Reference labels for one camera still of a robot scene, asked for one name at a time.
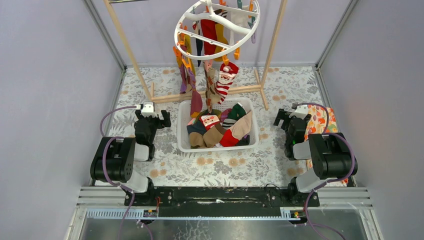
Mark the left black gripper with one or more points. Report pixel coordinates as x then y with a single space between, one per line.
152 118

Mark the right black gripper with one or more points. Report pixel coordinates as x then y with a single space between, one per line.
282 115

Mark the beige tan sock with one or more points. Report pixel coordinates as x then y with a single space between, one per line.
242 127

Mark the red striped santa sock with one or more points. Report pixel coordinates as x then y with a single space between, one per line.
226 77

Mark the orange clothespin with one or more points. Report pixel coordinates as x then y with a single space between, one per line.
236 53
225 60

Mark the white round clip hanger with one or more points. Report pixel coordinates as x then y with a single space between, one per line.
219 12

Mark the dark green sock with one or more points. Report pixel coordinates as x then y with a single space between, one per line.
237 112

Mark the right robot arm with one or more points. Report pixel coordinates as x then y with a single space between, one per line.
330 155

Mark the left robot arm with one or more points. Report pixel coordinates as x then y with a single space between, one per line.
113 161

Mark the floral folded cloth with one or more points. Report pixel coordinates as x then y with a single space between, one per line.
318 121

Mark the white plastic basket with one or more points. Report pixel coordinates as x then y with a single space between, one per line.
183 118

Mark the navy sock in basket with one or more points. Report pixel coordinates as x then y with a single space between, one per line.
197 127

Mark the purple striped hanging sock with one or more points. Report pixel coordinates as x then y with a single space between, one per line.
188 84

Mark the floral table mat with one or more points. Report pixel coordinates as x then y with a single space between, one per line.
258 166

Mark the brown sock in basket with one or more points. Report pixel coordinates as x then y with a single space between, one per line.
207 140

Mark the plaid beige sock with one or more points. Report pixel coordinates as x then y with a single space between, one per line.
211 95

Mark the red sock in basket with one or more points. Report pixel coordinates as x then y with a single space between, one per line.
228 140

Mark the yellow hanging sock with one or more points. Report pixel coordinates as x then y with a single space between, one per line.
188 49

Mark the navy hanging sock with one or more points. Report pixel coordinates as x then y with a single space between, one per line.
199 43

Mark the white hanging sock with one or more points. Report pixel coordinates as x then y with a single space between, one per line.
239 21

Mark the mustard hanging sock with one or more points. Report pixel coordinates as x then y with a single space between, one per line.
219 30

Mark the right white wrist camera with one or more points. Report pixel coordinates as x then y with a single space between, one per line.
299 108

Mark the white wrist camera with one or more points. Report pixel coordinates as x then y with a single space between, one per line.
299 108
146 109

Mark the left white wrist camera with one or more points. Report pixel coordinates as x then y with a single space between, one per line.
146 109

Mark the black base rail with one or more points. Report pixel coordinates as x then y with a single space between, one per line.
185 202

